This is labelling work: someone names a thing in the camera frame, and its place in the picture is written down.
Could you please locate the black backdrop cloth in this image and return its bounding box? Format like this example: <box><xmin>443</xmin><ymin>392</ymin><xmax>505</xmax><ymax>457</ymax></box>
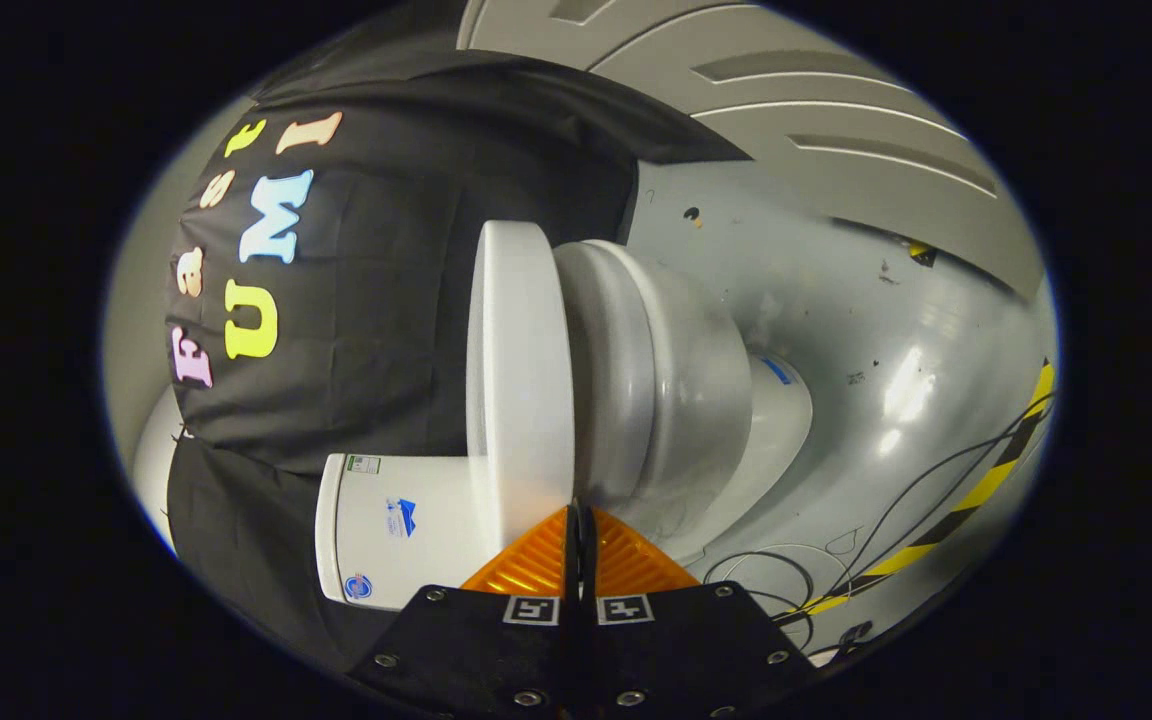
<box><xmin>166</xmin><ymin>50</ymin><xmax>749</xmax><ymax>673</ymax></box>

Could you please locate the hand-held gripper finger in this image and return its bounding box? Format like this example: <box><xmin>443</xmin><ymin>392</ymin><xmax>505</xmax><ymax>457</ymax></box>
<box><xmin>582</xmin><ymin>506</ymin><xmax>819</xmax><ymax>720</ymax></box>
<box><xmin>348</xmin><ymin>506</ymin><xmax>583</xmax><ymax>720</ymax></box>

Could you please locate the white toilet seat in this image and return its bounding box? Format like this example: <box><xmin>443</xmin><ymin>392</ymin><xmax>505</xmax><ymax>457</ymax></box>
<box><xmin>554</xmin><ymin>240</ymin><xmax>659</xmax><ymax>506</ymax></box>

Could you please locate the white toilet tank lid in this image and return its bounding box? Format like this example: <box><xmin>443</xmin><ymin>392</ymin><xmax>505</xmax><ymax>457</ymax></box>
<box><xmin>315</xmin><ymin>454</ymin><xmax>348</xmax><ymax>607</ymax></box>

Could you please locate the black floor cable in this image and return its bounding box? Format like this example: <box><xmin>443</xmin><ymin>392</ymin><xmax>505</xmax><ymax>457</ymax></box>
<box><xmin>706</xmin><ymin>390</ymin><xmax>1059</xmax><ymax>656</ymax></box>

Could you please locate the white toilet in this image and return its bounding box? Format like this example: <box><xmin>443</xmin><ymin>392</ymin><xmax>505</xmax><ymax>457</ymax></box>
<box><xmin>316</xmin><ymin>238</ymin><xmax>815</xmax><ymax>613</ymax></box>

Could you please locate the yellow black floor tape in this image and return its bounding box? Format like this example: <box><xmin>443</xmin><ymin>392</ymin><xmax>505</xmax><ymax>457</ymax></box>
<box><xmin>786</xmin><ymin>360</ymin><xmax>1057</xmax><ymax>621</ymax></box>

